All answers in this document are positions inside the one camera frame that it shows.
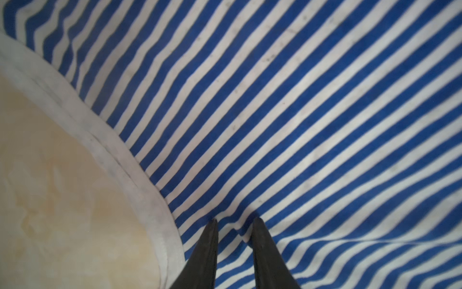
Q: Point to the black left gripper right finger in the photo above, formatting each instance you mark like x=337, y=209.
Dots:
x=271, y=271

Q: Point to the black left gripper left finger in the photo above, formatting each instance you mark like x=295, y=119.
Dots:
x=200, y=270

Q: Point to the blue white striped tank top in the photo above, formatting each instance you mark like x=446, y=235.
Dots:
x=339, y=123

